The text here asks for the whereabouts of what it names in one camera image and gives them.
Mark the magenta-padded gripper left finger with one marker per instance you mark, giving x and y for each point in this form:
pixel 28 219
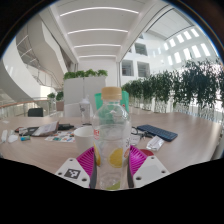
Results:
pixel 71 171

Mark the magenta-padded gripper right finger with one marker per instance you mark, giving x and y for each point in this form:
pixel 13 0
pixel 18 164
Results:
pixel 150 170

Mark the clear drink bottle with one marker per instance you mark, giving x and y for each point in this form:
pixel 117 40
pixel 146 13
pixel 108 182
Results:
pixel 111 133

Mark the small clear plastic packet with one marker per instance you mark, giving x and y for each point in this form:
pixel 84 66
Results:
pixel 155 143

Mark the colourful sticker sheet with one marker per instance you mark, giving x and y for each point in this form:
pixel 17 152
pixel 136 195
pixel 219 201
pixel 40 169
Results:
pixel 60 136

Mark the black eyeglasses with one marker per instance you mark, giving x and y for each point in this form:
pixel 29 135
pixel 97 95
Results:
pixel 140 134

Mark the black power adapter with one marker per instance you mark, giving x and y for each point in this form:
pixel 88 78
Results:
pixel 65 126

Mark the open paper booklet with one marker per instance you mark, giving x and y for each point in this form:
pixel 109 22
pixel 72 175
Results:
pixel 46 129

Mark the small teal item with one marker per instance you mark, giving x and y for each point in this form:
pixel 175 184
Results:
pixel 25 138

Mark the black phone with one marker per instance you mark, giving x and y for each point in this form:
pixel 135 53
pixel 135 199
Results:
pixel 26 130

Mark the clear shaker bottle, white lid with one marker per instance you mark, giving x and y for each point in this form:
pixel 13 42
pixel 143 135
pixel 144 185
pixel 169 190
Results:
pixel 85 111

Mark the small white case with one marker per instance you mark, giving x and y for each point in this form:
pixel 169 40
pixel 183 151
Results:
pixel 11 138

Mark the black chair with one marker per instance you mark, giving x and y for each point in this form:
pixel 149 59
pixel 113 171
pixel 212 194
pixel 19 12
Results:
pixel 35 112

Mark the small potted plants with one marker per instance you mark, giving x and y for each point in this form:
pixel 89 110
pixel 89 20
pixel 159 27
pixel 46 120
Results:
pixel 59 100

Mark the green chair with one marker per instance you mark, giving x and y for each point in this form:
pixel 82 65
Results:
pixel 97 101

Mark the white planter with green plants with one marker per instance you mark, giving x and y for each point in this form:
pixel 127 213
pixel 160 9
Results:
pixel 83 90

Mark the row of potted trees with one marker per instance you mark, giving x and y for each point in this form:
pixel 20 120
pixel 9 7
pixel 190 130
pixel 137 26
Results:
pixel 193 83

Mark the ceiling light strips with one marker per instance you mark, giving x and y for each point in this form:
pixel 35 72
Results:
pixel 98 30

